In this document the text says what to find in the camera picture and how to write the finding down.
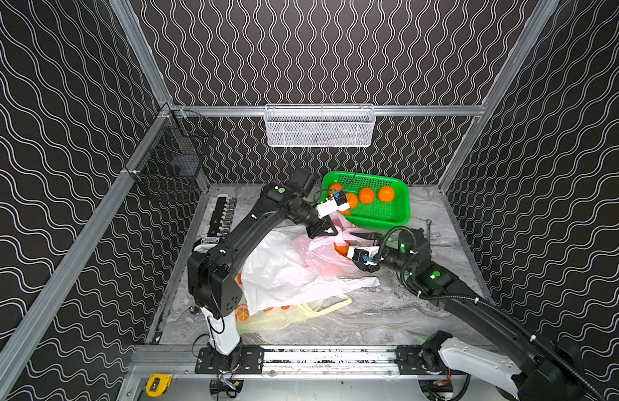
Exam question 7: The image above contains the pink plastic bag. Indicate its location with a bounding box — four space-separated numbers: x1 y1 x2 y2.
292 213 373 277

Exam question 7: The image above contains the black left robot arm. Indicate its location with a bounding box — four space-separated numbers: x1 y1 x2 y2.
188 169 337 372

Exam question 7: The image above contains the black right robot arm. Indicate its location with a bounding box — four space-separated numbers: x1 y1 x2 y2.
347 227 604 400

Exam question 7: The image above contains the green plastic basket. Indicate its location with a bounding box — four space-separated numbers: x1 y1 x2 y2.
322 171 411 231

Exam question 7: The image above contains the orange top centre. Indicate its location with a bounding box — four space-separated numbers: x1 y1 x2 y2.
334 242 351 257

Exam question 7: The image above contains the orange centre bottom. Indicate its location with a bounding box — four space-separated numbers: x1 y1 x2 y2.
346 193 359 209

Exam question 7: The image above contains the large orange middle right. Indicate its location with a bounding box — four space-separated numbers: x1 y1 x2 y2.
358 187 376 205

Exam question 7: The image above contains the large orange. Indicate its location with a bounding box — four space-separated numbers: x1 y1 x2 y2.
377 185 396 203
358 187 376 205

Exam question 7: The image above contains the large orange top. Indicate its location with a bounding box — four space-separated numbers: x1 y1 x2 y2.
377 185 396 203

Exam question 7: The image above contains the orange far left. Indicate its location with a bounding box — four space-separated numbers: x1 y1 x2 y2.
328 183 344 195

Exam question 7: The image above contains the silver wrench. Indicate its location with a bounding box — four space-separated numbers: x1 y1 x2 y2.
425 219 432 242

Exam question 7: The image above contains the white plastic bag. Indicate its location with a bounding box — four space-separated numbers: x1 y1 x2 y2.
241 227 380 314

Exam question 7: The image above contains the yellow bag with orange print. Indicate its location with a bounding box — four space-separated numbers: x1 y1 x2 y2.
234 276 352 334

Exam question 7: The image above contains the yellow tape measure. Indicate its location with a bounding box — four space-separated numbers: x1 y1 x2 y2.
145 374 172 398

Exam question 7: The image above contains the socket set rail holder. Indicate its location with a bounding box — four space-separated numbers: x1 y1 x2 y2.
193 194 237 253

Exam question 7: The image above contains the white wire mesh basket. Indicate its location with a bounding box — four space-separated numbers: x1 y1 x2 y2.
264 104 376 148

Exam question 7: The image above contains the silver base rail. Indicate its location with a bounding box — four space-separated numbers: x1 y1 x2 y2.
194 345 462 379

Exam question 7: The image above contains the black wire basket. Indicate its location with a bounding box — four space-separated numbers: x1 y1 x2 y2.
129 105 201 205

